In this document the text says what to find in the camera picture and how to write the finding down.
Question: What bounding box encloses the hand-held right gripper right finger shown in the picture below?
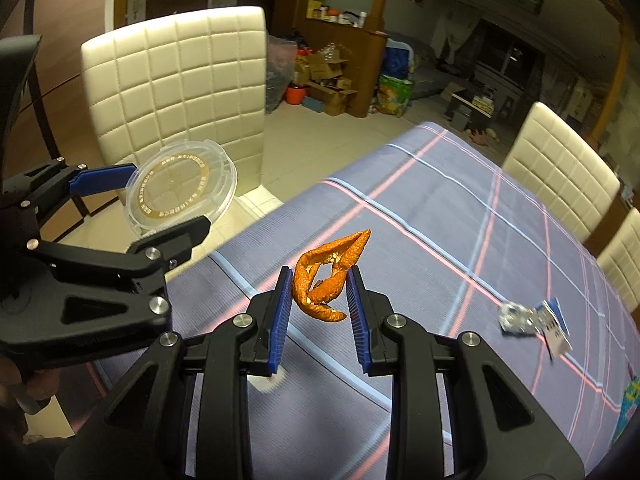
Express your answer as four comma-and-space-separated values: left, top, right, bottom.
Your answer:
347, 266, 586, 480

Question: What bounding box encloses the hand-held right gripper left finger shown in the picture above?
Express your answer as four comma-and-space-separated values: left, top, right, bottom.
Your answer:
54, 266, 294, 480

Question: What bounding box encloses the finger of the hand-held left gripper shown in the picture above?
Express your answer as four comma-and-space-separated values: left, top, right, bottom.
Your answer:
0, 216, 212, 361
7, 157, 140, 241

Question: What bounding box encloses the orange peel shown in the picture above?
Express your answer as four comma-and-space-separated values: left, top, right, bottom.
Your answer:
294, 229, 373, 323

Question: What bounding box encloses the clear round lid gold ring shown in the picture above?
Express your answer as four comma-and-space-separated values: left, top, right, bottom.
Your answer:
121, 139, 237, 238

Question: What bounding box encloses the person's left hand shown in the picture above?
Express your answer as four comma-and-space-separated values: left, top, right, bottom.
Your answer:
0, 360, 58, 411

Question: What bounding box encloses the large cream quilted chair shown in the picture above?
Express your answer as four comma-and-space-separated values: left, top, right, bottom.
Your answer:
80, 6, 283, 221

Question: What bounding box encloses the crumpled clear foil wrapper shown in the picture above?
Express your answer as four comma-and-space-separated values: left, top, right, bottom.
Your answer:
498, 301, 538, 335

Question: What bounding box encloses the white and blue card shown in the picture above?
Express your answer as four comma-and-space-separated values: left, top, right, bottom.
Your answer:
532, 297, 573, 361

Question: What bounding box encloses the translucent plastic sack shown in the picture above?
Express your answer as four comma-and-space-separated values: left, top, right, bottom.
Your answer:
266, 35, 297, 115

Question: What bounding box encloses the open cardboard box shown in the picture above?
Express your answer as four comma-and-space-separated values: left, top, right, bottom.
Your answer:
305, 54, 349, 83
310, 82, 358, 116

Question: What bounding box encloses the colourful printed sack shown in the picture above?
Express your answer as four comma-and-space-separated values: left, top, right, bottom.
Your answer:
377, 74, 415, 117

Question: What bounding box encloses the low coffee table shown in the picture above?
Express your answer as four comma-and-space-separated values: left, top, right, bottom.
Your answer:
447, 87, 496, 126

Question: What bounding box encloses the wooden cabinet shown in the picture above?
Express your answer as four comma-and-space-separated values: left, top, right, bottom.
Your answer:
295, 0, 396, 120

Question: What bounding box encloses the blue bag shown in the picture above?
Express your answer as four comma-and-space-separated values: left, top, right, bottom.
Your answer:
385, 42, 413, 78

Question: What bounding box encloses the grey sofa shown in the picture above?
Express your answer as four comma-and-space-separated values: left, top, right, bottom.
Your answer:
410, 40, 471, 96

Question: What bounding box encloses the colourful printed packet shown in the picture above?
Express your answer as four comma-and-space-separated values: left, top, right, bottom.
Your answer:
611, 377, 636, 448

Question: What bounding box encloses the curtained window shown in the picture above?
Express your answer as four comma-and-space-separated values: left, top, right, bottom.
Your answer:
470, 20, 546, 91

